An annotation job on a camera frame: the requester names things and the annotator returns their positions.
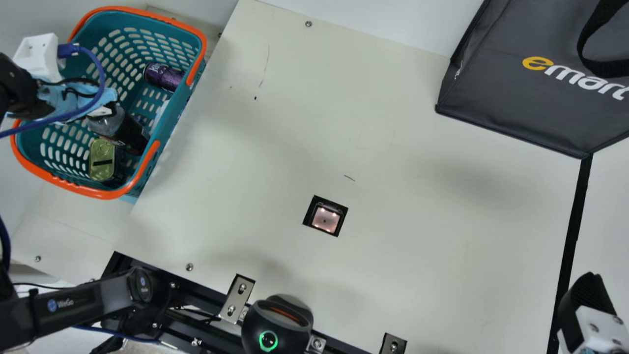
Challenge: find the black device with green light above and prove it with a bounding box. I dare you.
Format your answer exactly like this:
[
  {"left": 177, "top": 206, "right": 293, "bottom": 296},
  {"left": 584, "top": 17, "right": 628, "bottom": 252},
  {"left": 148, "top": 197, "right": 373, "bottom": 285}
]
[{"left": 241, "top": 294, "right": 314, "bottom": 354}]

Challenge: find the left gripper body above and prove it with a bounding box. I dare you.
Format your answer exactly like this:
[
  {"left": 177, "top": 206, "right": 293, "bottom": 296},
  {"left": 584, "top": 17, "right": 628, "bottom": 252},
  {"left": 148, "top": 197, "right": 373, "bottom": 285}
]
[{"left": 37, "top": 81, "right": 118, "bottom": 121}]

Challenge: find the teal shopping basket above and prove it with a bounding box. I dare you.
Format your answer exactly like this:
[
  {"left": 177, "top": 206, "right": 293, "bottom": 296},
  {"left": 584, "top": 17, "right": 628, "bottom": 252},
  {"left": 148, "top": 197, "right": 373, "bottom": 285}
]
[{"left": 10, "top": 6, "right": 208, "bottom": 205}]

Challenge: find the small square scanner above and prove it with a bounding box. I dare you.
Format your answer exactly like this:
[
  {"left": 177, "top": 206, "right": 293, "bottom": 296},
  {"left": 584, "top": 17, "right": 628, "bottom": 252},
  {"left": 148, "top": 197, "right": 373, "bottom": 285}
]
[{"left": 302, "top": 195, "right": 349, "bottom": 237}]

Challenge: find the dark grey bag with straps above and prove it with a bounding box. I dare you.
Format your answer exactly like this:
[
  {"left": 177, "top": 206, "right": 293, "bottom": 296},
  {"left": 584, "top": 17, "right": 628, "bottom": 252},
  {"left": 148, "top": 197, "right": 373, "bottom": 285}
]
[{"left": 435, "top": 0, "right": 629, "bottom": 159}]

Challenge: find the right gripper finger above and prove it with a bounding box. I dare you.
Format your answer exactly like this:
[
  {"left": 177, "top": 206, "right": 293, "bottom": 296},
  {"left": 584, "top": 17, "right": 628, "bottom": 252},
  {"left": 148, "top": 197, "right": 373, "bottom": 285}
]
[{"left": 557, "top": 272, "right": 629, "bottom": 354}]

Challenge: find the black strip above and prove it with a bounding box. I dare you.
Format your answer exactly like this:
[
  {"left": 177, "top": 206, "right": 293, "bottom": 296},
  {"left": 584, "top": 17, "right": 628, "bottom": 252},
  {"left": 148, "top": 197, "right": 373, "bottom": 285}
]
[{"left": 546, "top": 153, "right": 594, "bottom": 354}]

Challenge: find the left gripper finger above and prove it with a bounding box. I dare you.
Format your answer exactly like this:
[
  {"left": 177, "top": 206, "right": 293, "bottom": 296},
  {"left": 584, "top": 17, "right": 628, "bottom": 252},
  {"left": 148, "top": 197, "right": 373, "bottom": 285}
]
[{"left": 87, "top": 104, "right": 118, "bottom": 121}]

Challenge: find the dark coffee bottle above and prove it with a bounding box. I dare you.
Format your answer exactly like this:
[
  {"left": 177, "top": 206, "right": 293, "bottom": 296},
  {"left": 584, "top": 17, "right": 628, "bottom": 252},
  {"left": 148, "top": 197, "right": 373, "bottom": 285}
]
[{"left": 87, "top": 106, "right": 150, "bottom": 155}]

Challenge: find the white and blue wipes pack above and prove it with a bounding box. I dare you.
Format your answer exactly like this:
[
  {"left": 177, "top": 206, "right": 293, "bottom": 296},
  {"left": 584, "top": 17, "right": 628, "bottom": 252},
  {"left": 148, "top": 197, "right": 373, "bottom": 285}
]
[{"left": 147, "top": 98, "right": 172, "bottom": 136}]

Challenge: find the purple can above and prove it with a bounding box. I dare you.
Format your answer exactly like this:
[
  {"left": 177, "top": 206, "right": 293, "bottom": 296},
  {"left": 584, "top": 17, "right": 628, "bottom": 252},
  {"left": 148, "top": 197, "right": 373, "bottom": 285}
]
[{"left": 143, "top": 62, "right": 185, "bottom": 92}]

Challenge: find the blue cable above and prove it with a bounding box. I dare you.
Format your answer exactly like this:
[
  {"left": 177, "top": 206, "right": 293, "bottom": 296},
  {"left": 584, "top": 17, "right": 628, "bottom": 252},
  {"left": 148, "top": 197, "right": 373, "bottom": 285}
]
[
  {"left": 0, "top": 43, "right": 106, "bottom": 139},
  {"left": 0, "top": 216, "right": 11, "bottom": 276}
]

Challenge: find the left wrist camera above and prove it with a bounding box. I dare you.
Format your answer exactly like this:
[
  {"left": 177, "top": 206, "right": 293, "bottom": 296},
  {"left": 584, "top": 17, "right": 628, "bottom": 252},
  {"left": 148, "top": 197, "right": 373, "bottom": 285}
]
[{"left": 12, "top": 33, "right": 63, "bottom": 83}]

